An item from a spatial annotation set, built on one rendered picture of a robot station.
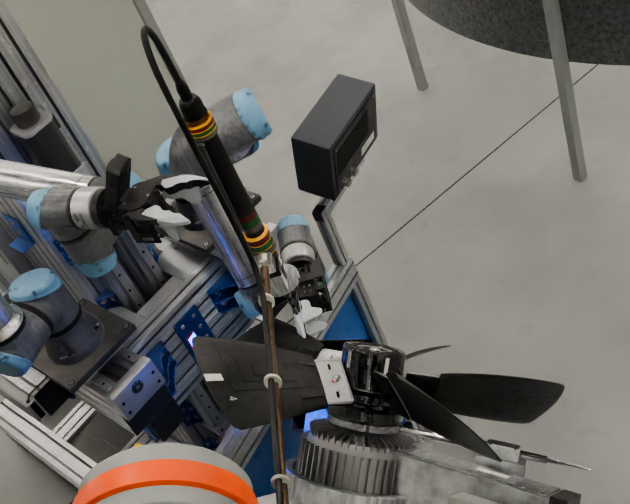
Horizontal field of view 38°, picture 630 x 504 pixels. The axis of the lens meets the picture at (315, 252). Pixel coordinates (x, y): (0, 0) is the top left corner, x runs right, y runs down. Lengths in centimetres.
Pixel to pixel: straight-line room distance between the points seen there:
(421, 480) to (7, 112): 127
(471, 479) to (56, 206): 86
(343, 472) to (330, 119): 96
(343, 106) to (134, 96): 165
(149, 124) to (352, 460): 247
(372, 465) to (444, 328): 173
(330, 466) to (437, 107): 287
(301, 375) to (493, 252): 202
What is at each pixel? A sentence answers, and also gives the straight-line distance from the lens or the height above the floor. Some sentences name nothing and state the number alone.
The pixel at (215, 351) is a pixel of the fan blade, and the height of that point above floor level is 141.
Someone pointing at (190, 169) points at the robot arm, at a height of 144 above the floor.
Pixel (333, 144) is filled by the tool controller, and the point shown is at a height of 122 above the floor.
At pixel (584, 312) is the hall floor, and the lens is 331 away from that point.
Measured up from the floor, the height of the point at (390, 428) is 115.
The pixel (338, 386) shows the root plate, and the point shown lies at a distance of 168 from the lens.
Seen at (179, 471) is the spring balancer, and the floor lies 195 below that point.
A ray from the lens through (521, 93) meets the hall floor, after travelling 429.
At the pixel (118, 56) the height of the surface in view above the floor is 92.
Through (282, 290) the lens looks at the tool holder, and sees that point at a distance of 157.
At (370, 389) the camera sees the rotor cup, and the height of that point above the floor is 122.
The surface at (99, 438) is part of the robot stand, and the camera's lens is 334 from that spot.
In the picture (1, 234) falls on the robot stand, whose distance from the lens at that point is 263.
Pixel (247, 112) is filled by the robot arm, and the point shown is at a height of 149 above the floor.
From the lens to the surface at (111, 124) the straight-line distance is 374.
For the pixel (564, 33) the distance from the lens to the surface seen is 339.
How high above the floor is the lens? 251
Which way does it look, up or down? 41 degrees down
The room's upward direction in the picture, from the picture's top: 25 degrees counter-clockwise
